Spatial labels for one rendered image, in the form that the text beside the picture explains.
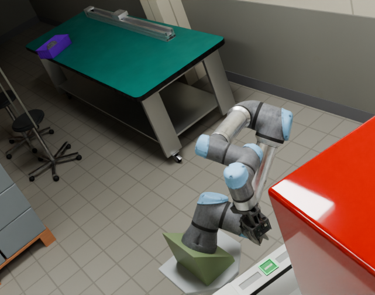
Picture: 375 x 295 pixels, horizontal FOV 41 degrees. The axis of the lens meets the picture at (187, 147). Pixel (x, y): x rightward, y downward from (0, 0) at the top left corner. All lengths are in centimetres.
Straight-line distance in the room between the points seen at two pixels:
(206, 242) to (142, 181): 218
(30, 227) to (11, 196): 30
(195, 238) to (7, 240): 216
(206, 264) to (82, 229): 214
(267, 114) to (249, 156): 37
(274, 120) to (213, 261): 62
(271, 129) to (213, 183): 194
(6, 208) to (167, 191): 120
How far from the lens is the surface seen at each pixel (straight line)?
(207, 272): 211
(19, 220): 396
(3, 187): 381
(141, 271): 352
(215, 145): 167
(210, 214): 205
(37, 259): 411
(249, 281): 193
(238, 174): 157
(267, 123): 199
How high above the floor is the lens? 245
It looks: 34 degrees down
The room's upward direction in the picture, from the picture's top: 23 degrees counter-clockwise
